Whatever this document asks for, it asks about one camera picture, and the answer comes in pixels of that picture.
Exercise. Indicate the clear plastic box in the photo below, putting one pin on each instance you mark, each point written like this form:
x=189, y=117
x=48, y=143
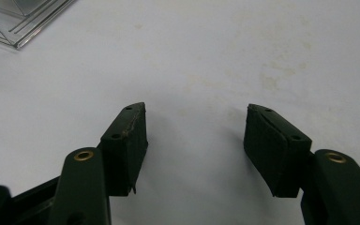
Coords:
x=18, y=18

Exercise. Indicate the white table mat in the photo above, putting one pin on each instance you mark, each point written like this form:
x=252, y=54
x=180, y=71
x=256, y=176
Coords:
x=200, y=62

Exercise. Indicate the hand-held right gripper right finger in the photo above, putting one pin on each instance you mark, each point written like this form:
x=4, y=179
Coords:
x=272, y=156

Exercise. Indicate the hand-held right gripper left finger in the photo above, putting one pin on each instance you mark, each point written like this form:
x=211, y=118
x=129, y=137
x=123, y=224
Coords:
x=125, y=156

